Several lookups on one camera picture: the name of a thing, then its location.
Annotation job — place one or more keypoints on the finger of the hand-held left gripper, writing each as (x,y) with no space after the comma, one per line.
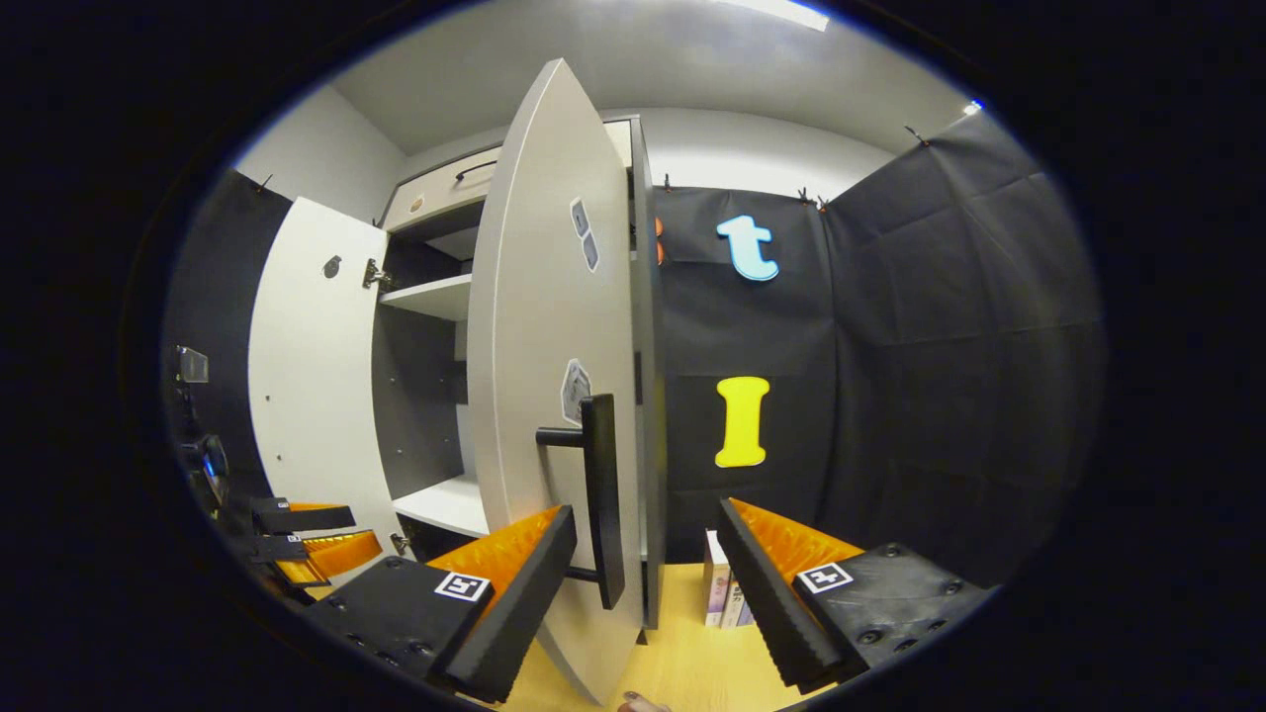
(316,518)
(341,554)

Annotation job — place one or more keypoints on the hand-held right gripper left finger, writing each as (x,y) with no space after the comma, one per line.
(519,603)

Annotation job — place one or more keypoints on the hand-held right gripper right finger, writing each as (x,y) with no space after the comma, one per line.
(771,603)

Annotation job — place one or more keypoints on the white cabinet door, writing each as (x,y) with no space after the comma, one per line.
(316,386)
(534,316)

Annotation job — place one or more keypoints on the white and grey cabinet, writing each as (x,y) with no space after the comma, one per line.
(415,405)

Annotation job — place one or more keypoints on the metal door hinge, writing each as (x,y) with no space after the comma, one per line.
(376,275)
(400,543)

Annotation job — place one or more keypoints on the white cabinet shelf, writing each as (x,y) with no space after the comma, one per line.
(435,295)

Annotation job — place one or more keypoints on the beige cabinet drawer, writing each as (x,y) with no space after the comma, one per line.
(435,198)

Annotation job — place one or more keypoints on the white book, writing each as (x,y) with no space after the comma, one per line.
(737,605)
(714,583)

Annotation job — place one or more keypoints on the person's foot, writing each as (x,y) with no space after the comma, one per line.
(643,703)

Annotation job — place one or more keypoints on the black backdrop cloth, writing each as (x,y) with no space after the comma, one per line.
(223,287)
(910,376)

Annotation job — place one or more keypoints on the long ceiling light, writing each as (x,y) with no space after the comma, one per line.
(781,12)

